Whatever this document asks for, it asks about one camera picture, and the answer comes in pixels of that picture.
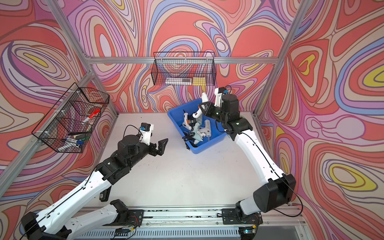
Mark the white box in basket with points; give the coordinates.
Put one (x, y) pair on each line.
(179, 81)

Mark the black wire basket wall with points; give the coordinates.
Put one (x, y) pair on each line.
(184, 65)
(74, 106)

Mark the white orange glue gun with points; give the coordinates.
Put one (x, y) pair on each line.
(199, 112)

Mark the white glue gun with switch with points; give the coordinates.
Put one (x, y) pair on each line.
(186, 122)

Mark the black wire basket left wall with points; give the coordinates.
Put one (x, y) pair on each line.
(74, 106)

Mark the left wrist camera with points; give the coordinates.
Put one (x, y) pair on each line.
(146, 133)

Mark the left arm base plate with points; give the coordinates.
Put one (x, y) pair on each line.
(128, 217)

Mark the red marker pen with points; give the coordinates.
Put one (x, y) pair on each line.
(91, 116)

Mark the blue marker pen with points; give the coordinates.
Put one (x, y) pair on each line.
(74, 141)

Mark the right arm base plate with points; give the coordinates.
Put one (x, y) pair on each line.
(236, 217)

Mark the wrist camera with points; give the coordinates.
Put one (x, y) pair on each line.
(219, 92)
(146, 133)

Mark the green marker pen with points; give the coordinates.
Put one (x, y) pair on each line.
(85, 139)

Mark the black wire basket back wall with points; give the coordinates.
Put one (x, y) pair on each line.
(184, 65)

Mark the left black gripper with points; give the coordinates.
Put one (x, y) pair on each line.
(160, 150)

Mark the blue plastic storage box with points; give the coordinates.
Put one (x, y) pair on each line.
(176, 116)

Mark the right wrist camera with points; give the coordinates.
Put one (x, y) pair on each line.
(219, 92)

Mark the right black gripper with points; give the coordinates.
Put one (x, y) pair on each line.
(207, 111)

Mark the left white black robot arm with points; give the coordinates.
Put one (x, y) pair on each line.
(57, 222)

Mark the yellow box in basket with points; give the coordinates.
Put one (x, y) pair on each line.
(199, 81)

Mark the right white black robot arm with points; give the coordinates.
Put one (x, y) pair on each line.
(275, 187)

